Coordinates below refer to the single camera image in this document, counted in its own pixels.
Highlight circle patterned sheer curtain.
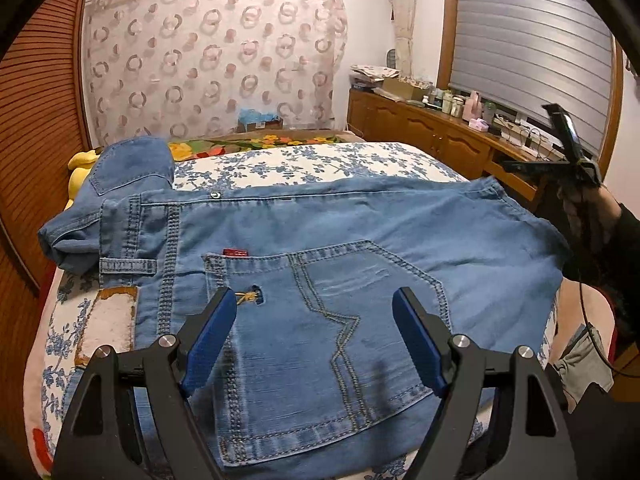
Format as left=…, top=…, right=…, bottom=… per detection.
left=84, top=0, right=348, bottom=145

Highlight long wooden sideboard cabinet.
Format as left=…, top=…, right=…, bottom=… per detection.
left=347, top=89, right=551, bottom=211

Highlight cardboard box with blue cloth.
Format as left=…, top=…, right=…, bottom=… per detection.
left=236, top=108, right=283, bottom=132

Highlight yellow plush toy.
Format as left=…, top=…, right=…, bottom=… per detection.
left=65, top=150, right=101, bottom=209

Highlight pink bottle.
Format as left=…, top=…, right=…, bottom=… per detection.
left=462, top=91, right=483, bottom=122

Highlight wooden louvered wardrobe door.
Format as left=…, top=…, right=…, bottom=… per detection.
left=1, top=0, right=89, bottom=467

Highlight open cardboard box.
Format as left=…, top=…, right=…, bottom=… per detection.
left=382, top=77, right=432, bottom=101

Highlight grey window roller blind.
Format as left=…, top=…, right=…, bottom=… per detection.
left=450, top=0, right=612, bottom=155

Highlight stacked folded cloths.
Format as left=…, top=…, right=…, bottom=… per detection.
left=349, top=64, right=399, bottom=88

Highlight small pink box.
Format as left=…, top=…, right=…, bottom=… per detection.
left=468, top=118, right=489, bottom=132

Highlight blue denim jeans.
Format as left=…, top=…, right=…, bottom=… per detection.
left=37, top=135, right=572, bottom=480

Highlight right hand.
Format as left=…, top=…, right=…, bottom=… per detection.
left=558, top=182, right=622, bottom=244

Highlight blue floral white quilt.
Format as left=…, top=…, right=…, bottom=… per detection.
left=22, top=140, right=559, bottom=480

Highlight floral fleece blanket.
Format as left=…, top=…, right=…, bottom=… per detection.
left=168, top=134, right=346, bottom=162

